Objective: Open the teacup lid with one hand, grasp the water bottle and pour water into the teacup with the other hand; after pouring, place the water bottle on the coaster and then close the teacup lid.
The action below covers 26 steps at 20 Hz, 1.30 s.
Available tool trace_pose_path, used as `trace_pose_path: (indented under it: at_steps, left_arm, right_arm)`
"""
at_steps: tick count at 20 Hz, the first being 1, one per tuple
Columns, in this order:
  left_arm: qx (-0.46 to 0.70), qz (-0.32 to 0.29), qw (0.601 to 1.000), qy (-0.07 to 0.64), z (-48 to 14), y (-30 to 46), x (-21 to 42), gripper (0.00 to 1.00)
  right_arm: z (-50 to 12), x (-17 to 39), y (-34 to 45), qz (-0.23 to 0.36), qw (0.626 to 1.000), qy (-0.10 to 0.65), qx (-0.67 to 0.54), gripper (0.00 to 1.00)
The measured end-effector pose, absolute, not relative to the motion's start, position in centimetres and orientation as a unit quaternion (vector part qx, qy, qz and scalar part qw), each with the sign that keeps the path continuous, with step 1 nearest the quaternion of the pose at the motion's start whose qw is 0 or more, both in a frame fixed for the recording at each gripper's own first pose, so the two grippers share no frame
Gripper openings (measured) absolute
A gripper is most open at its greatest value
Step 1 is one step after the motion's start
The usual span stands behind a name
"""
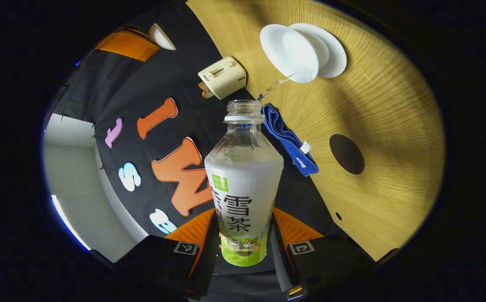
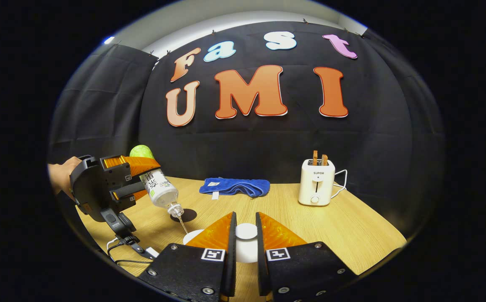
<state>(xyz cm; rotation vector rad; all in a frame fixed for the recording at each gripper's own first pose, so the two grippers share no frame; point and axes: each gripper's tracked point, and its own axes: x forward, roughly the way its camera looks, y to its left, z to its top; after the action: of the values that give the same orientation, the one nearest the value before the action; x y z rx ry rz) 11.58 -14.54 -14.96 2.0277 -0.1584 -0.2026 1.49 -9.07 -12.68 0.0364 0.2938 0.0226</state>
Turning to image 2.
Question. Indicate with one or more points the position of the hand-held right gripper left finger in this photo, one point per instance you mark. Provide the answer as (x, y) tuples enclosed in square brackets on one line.
[(229, 268)]

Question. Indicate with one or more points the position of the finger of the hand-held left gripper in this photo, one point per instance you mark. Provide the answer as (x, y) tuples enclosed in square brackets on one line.
[(119, 172), (127, 192)]

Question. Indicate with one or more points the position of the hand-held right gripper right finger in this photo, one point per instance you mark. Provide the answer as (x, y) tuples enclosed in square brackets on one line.
[(262, 268)]

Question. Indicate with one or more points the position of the clear water bottle white label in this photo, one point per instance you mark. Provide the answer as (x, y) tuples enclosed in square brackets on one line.
[(161, 188)]

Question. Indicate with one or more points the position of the white teacup lid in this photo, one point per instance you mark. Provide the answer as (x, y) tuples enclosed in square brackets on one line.
[(246, 231)]

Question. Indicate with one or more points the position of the white teacup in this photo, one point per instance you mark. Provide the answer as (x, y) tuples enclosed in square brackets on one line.
[(192, 237)]

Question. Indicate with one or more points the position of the dark round coaster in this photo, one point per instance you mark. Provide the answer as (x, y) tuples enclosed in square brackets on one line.
[(188, 217)]

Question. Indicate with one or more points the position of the blue folded towel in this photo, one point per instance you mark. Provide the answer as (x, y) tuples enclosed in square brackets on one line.
[(234, 186)]

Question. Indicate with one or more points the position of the white toaster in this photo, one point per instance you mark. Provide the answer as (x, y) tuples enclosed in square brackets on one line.
[(316, 184)]

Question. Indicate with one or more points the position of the toast slice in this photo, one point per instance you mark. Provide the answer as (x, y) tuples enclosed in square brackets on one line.
[(324, 160), (315, 158)]

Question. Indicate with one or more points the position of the black backdrop cloth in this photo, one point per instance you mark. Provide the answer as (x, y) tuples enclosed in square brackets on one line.
[(247, 147)]

